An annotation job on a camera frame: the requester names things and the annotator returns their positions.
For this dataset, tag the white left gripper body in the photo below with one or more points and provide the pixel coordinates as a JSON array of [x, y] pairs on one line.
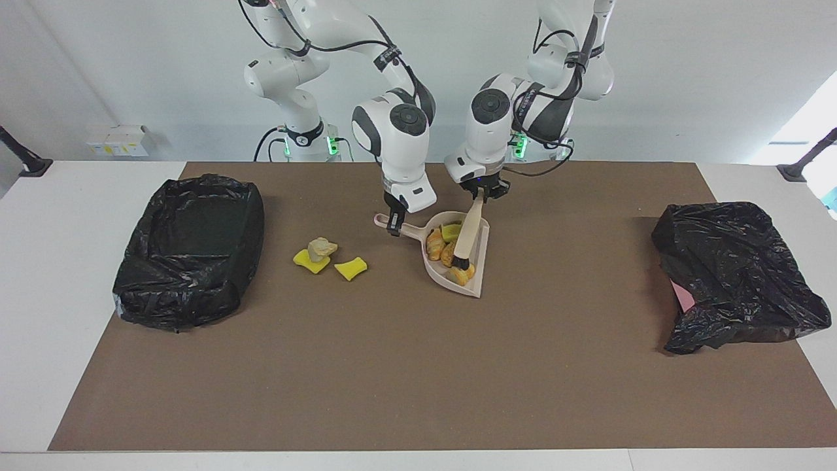
[[474, 169]]

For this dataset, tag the black camera stand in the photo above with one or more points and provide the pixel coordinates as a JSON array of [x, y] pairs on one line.
[[23, 157], [807, 157]]

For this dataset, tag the pale cream chunk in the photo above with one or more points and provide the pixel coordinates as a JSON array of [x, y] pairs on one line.
[[463, 275]]

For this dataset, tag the yellow sponge piece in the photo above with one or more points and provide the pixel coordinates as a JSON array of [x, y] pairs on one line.
[[351, 268], [303, 260], [451, 232]]

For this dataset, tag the pink plastic bin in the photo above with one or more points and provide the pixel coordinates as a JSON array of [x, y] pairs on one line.
[[684, 297]]

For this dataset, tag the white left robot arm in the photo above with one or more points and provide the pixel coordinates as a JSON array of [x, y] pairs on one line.
[[490, 137]]

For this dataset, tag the brown bread roll toy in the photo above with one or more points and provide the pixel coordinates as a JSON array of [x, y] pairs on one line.
[[448, 254]]

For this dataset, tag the light blue object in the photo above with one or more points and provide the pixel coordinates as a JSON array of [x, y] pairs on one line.
[[831, 197]]

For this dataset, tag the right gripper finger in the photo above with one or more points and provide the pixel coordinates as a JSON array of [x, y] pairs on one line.
[[392, 206], [399, 224]]

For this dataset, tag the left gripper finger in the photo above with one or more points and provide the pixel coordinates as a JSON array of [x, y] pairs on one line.
[[500, 190], [471, 192]]

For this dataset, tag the white electrical box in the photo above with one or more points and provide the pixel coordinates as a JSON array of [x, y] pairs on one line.
[[118, 140]]

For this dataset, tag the black bag lined open bin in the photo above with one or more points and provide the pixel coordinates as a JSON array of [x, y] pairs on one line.
[[189, 288]]

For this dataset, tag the beige layered chunk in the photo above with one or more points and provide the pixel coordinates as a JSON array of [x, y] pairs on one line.
[[321, 247]]

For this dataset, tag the beige plastic dustpan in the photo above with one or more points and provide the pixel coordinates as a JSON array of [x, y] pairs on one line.
[[410, 228]]

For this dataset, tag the brown table mat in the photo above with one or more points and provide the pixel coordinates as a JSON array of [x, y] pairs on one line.
[[418, 379]]

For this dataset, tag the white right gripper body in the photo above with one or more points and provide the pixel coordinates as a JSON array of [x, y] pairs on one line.
[[413, 193]]

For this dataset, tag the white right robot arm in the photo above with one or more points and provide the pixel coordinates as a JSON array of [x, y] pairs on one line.
[[402, 154]]

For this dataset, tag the orange striped croissant toy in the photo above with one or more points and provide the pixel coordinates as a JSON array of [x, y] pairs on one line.
[[435, 245]]

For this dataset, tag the crumpled black trash bag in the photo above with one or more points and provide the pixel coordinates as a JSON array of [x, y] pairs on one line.
[[739, 275]]

